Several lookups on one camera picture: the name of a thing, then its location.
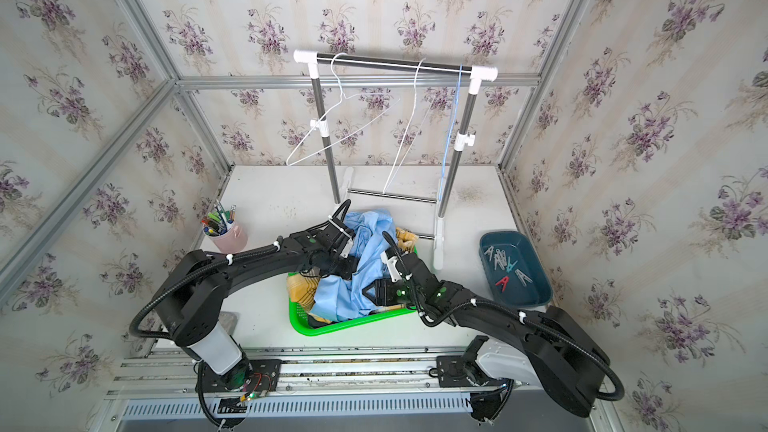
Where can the teal clothespin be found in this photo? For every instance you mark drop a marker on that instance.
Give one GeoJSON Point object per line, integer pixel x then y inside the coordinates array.
{"type": "Point", "coordinates": [511, 266]}

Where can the light blue shirt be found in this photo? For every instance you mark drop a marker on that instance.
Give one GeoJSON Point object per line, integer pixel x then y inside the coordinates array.
{"type": "Point", "coordinates": [339, 300]}

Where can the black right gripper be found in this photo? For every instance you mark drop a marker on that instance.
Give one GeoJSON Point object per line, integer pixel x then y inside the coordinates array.
{"type": "Point", "coordinates": [382, 286]}

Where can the red clothespin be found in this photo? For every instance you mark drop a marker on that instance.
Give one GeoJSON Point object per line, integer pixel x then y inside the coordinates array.
{"type": "Point", "coordinates": [502, 283]}

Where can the yellow plaid shirt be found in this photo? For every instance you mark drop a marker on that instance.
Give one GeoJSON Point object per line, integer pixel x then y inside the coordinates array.
{"type": "Point", "coordinates": [301, 289]}

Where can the green perforated plastic basket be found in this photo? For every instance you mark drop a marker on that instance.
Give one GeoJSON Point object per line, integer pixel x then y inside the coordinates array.
{"type": "Point", "coordinates": [299, 323]}

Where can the pink pen cup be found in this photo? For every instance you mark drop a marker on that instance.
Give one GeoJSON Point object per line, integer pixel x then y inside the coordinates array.
{"type": "Point", "coordinates": [221, 226]}

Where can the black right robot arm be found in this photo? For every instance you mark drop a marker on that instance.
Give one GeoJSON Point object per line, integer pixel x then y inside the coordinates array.
{"type": "Point", "coordinates": [571, 367]}

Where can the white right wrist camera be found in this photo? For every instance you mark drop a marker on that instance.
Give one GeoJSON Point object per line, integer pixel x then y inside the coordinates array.
{"type": "Point", "coordinates": [393, 264]}

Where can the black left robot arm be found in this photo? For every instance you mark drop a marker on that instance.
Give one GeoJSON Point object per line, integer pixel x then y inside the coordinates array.
{"type": "Point", "coordinates": [186, 308]}

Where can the dark teal plastic tray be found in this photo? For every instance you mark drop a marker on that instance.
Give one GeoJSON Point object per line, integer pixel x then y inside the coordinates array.
{"type": "Point", "coordinates": [518, 247]}

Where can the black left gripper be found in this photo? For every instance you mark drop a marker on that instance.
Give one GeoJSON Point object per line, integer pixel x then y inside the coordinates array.
{"type": "Point", "coordinates": [352, 268]}

